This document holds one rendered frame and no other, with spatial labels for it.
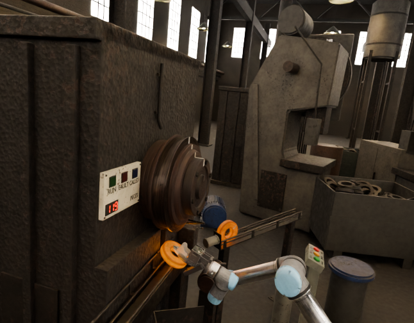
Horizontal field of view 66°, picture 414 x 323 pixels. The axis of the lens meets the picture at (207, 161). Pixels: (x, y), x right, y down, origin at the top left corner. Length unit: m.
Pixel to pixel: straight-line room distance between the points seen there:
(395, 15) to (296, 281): 9.21
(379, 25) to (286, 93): 6.36
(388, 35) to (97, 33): 9.32
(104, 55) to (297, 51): 3.19
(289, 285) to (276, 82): 3.03
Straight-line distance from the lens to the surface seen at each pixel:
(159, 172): 1.39
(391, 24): 10.16
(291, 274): 1.49
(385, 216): 3.72
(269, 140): 4.17
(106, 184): 1.22
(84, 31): 1.18
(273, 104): 4.15
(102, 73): 1.17
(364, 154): 5.87
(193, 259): 1.66
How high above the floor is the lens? 1.54
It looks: 11 degrees down
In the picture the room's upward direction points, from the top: 6 degrees clockwise
